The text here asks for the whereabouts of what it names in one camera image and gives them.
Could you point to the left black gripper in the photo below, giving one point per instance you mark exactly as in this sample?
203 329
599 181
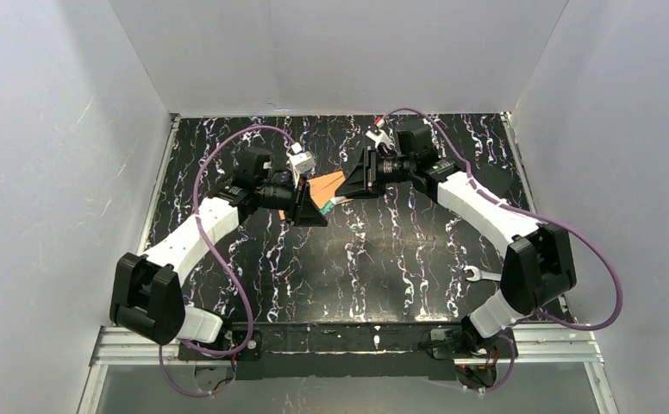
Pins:
301 204

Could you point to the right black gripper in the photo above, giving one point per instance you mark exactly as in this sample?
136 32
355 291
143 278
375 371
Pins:
372 173

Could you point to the green white glue stick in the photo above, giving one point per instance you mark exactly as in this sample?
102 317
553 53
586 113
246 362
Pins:
329 205

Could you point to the orange paper envelope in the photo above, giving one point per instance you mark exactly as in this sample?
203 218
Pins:
323 188

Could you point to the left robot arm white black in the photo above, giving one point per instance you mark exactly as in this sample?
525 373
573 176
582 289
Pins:
147 297

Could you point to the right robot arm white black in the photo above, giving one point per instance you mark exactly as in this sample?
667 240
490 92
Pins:
538 265

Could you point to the black square pad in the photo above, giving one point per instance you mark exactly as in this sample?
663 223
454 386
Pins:
494 179

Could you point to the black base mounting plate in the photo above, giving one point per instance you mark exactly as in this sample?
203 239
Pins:
339 350

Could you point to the silver open-end wrench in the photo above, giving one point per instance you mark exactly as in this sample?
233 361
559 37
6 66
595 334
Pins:
474 274

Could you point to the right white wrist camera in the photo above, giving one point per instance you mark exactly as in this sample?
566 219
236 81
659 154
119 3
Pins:
379 138

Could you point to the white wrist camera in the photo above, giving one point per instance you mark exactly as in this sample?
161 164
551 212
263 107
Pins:
379 138
300 161

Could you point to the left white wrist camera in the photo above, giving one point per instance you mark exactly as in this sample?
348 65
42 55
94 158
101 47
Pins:
300 161

